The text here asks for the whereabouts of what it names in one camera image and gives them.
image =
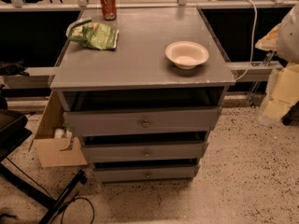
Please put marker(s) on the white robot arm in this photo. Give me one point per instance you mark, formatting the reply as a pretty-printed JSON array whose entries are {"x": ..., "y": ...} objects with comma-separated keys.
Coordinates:
[{"x": 282, "y": 91}]

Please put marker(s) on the white bottle in box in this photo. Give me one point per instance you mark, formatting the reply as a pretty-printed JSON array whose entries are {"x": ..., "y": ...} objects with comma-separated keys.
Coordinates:
[{"x": 59, "y": 133}]

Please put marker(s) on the grey bottom drawer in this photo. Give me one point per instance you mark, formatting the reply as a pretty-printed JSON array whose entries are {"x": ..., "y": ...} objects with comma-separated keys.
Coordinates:
[{"x": 145, "y": 173}]

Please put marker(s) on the grey drawer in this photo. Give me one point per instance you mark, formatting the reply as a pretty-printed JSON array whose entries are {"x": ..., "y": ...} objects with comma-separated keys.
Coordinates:
[
  {"x": 144, "y": 151},
  {"x": 120, "y": 122},
  {"x": 145, "y": 173}
]

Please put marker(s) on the grey drawer cabinet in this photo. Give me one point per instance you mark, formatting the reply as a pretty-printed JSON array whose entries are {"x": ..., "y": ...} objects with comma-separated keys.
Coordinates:
[{"x": 137, "y": 75}]

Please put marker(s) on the cardboard box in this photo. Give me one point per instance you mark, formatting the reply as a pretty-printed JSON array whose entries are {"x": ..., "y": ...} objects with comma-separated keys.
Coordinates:
[{"x": 56, "y": 152}]

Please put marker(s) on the grey top drawer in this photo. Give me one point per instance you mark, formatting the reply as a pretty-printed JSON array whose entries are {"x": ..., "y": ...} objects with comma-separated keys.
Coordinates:
[{"x": 120, "y": 122}]

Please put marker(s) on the green chip bag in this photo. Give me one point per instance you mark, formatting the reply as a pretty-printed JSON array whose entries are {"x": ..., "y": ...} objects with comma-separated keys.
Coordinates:
[{"x": 93, "y": 35}]

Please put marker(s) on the red soda can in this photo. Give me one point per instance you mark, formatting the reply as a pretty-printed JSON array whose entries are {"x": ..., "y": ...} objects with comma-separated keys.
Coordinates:
[{"x": 109, "y": 10}]

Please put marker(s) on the white paper bowl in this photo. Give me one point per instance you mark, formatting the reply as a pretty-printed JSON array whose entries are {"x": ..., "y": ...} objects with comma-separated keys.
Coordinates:
[{"x": 186, "y": 54}]

